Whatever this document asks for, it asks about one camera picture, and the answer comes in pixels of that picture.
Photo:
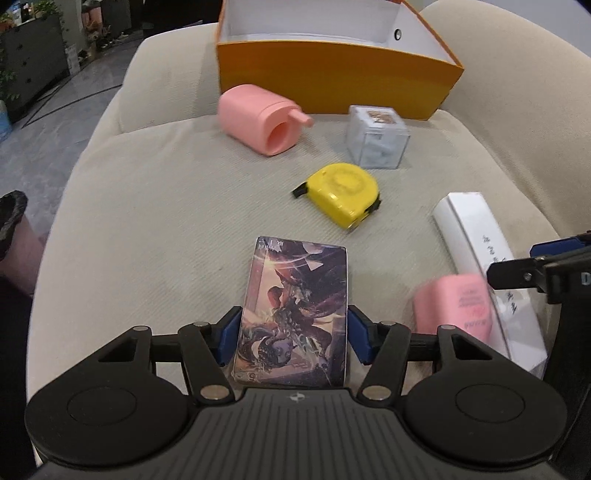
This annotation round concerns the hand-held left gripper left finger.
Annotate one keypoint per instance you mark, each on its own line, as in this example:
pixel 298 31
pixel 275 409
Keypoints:
pixel 227 339

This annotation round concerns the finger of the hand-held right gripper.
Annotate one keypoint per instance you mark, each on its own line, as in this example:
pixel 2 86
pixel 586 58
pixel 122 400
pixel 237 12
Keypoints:
pixel 517 274
pixel 554 247

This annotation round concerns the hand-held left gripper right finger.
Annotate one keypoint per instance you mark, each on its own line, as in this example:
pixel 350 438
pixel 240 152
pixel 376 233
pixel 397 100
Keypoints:
pixel 362 337

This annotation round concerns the small pink box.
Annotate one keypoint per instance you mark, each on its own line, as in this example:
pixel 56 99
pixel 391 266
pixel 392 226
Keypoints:
pixel 452 300

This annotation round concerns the long white box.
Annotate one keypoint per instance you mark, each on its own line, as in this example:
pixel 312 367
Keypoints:
pixel 466 221

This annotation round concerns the illustrated card pack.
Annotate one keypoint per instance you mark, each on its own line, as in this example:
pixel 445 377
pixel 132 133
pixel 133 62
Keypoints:
pixel 291 300

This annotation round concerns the yellow tape measure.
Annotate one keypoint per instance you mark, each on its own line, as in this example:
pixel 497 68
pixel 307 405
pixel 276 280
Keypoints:
pixel 341 189

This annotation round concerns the clear plastic cube box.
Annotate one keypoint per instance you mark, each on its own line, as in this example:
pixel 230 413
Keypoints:
pixel 378 138

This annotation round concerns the pink plastic cylinder holder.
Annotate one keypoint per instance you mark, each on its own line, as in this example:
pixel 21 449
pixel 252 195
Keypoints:
pixel 249 115

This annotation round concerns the orange cardboard box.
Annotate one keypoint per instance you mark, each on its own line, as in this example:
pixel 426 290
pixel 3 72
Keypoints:
pixel 323 78

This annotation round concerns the beige sofa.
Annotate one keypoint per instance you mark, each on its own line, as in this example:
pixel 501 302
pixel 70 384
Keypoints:
pixel 161 207

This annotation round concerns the trash bin with black bag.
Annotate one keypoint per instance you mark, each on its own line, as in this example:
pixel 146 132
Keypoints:
pixel 16 230

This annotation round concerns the small white carton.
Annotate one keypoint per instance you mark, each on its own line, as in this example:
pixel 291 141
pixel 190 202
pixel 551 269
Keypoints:
pixel 75 59

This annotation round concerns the dark grey cabinet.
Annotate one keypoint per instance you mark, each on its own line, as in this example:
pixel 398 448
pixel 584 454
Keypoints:
pixel 32 64

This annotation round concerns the trailing green plant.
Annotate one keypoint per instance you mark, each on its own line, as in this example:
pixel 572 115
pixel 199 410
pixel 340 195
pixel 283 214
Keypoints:
pixel 8 74

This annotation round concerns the cluttered display shelf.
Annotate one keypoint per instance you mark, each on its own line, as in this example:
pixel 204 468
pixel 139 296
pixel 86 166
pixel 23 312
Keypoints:
pixel 99 18

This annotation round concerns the small green plant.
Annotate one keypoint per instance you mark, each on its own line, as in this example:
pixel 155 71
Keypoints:
pixel 46 7

